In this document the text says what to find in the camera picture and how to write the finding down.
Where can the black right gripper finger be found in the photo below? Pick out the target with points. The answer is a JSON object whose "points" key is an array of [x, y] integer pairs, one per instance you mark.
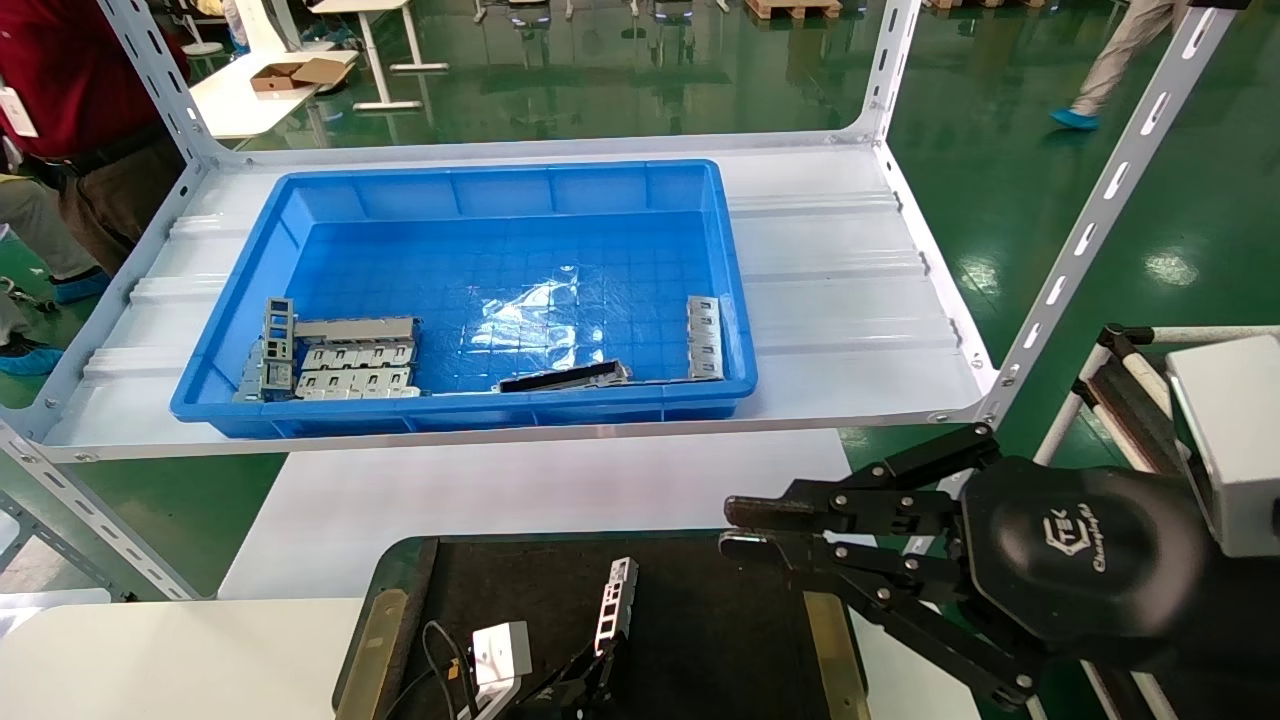
{"points": [[900, 580], [880, 500]]}

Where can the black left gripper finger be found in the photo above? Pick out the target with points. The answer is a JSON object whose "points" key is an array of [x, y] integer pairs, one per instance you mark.
{"points": [[600, 670]]}

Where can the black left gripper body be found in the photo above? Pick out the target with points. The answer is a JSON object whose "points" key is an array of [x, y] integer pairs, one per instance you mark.
{"points": [[550, 705]]}

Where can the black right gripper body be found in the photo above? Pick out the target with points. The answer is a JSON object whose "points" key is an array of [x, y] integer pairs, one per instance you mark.
{"points": [[1080, 555]]}

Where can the silver metal part square holes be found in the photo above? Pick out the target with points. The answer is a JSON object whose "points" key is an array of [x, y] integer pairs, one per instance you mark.
{"points": [[617, 600]]}

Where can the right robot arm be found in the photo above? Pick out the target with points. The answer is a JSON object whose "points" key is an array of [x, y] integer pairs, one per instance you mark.
{"points": [[1240, 630]]}

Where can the black container tray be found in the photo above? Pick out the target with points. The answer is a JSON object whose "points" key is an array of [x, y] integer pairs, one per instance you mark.
{"points": [[700, 620]]}

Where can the silver metal cage part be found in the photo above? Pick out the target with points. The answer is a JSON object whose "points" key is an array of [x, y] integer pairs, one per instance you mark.
{"points": [[704, 340]]}

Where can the dark flat metal part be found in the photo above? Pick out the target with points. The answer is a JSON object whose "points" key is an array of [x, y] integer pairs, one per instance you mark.
{"points": [[565, 378]]}

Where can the leaning grey metal part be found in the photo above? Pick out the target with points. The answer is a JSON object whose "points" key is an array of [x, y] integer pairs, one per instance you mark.
{"points": [[250, 375]]}

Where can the white tube cart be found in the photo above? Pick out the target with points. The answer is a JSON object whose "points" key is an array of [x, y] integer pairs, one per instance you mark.
{"points": [[1140, 400]]}

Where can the white slotted metal shelf rack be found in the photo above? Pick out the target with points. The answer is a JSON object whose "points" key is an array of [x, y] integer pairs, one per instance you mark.
{"points": [[840, 280]]}

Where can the clear plastic film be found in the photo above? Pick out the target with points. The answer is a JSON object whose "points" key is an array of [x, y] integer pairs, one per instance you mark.
{"points": [[530, 315]]}

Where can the blue plastic bin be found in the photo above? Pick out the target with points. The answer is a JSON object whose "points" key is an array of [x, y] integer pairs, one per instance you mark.
{"points": [[480, 190]]}

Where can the wooden pallet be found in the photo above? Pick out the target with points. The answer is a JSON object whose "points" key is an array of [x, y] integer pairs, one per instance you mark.
{"points": [[793, 8]]}

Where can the walking person beige trousers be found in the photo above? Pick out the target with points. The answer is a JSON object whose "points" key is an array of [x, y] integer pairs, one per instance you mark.
{"points": [[1120, 50]]}

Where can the white desk with legs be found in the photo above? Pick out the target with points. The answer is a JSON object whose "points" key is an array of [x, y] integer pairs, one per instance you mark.
{"points": [[385, 50]]}

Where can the white background table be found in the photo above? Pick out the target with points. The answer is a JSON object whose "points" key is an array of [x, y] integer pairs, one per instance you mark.
{"points": [[250, 108]]}

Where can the open cardboard box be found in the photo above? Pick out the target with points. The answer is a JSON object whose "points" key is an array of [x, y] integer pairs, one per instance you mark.
{"points": [[300, 73]]}

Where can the seated person beige trousers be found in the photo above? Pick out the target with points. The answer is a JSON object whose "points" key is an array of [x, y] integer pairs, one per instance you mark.
{"points": [[35, 230]]}

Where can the person in red top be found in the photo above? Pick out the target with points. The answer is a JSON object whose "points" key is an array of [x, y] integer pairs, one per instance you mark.
{"points": [[70, 70]]}

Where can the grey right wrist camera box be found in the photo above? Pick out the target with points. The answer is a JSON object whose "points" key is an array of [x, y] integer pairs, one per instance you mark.
{"points": [[1235, 430]]}

